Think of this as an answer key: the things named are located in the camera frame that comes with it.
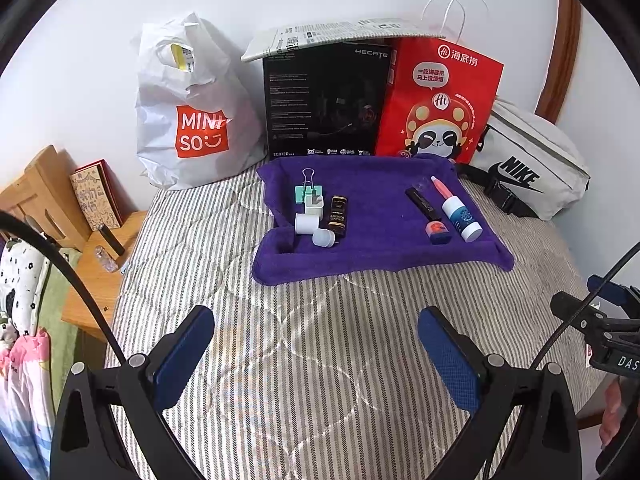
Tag white bottle with blue label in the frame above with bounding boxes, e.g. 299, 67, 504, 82
441, 197, 484, 244

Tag pink cloth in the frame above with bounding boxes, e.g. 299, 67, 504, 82
0, 327, 56, 476

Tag dark brown gold-labelled bottle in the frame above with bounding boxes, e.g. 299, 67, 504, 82
325, 195, 350, 237

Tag white waist bag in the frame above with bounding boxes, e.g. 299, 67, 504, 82
457, 97, 592, 221

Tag black cable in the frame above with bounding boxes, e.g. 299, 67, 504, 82
450, 242, 640, 480
0, 210, 168, 480

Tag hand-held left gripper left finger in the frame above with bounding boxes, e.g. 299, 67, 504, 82
50, 305, 216, 480

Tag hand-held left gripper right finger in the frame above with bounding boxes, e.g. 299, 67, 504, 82
417, 306, 583, 480

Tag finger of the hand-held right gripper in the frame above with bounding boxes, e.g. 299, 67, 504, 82
550, 291, 622, 343
587, 274, 640, 317

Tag grey striped bed quilt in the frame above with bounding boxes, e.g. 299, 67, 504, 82
102, 162, 622, 480

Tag black headset box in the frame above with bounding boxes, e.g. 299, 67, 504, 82
263, 42, 396, 157

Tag wooden headboard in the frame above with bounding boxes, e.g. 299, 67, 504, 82
535, 0, 584, 124

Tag white charger plug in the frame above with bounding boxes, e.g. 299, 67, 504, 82
305, 187, 326, 219

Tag small clear bottle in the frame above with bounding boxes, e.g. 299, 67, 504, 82
94, 245, 119, 274

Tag wooden nightstand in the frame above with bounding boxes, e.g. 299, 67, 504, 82
60, 210, 149, 344

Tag blue-capped pink bottle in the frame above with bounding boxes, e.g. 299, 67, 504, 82
425, 219, 451, 246

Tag black rectangular tube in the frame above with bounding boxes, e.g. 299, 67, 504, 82
405, 186, 441, 221

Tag white floral cloth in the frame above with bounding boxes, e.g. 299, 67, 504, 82
0, 237, 54, 336

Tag small white jar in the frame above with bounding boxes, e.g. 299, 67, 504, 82
294, 212, 321, 236

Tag mint green binder clip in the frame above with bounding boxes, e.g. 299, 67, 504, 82
295, 167, 324, 206

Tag patterned notebook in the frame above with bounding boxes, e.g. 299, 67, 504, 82
70, 159, 124, 234

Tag green cloth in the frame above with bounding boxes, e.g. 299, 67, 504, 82
35, 250, 84, 397

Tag black lighter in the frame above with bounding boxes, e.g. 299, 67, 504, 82
97, 225, 126, 257

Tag purple towel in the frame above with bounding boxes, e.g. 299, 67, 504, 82
252, 155, 516, 286

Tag person's right hand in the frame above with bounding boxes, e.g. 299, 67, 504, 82
600, 380, 627, 452

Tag red paper bag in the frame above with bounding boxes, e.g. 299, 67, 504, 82
375, 0, 504, 166

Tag white plastic shopping bag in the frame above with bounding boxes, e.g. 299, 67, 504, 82
132, 10, 266, 191

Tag pink tube with white cap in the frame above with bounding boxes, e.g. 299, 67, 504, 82
430, 176, 454, 204

